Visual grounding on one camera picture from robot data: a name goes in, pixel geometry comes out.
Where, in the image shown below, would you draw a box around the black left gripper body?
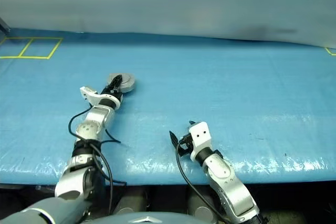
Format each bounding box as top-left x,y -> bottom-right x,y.
100,84 -> 124,102

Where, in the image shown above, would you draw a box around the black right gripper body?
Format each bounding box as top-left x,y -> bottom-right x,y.
179,133 -> 195,156

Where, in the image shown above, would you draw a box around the silver finned motor cover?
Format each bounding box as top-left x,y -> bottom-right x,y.
107,72 -> 135,88

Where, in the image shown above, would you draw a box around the silver motor housing copper coils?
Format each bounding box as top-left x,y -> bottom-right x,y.
117,81 -> 137,94

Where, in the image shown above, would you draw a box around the blue plastic table cover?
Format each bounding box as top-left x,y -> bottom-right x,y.
0,27 -> 336,186

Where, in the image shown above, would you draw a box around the grey rounded robot leg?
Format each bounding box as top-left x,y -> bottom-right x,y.
114,186 -> 149,215
187,185 -> 219,222

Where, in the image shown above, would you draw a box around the grey robot torso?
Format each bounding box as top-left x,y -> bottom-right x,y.
86,214 -> 211,224

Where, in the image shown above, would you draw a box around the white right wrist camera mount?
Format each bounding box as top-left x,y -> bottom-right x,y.
188,121 -> 213,162

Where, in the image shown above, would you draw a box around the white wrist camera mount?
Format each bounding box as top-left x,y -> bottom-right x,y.
188,121 -> 213,162
79,85 -> 124,110

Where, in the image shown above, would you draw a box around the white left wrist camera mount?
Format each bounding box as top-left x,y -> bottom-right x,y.
79,85 -> 124,110

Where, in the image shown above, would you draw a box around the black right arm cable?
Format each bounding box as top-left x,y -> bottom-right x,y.
176,140 -> 229,222

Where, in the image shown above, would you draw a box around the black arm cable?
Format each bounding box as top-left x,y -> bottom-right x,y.
176,140 -> 229,222
68,105 -> 128,217

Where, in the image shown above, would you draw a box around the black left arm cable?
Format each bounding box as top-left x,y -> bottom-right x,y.
68,105 -> 128,217

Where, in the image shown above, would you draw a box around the dark metal frame bar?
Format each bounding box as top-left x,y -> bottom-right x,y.
0,16 -> 12,35

